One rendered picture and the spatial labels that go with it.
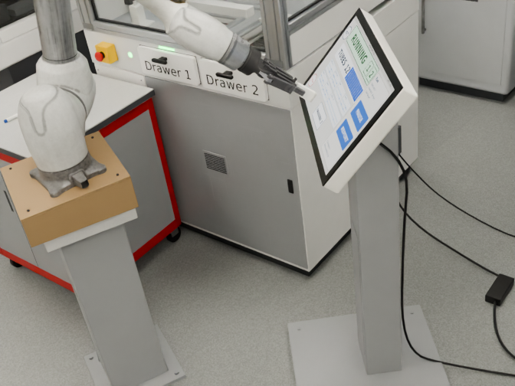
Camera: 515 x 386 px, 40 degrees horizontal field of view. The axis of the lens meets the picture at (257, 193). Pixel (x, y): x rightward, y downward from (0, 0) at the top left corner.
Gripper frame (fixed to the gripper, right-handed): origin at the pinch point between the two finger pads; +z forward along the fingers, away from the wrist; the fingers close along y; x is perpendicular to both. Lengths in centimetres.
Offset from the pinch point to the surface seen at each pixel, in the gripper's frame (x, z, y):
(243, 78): 21.1, -4.3, 43.1
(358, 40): -20.6, 3.5, -1.4
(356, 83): -14.9, 3.5, -17.8
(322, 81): -4.7, 3.5, 2.1
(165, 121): 65, -12, 75
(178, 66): 37, -21, 63
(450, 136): 25, 129, 128
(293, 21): -5.9, -2.6, 37.8
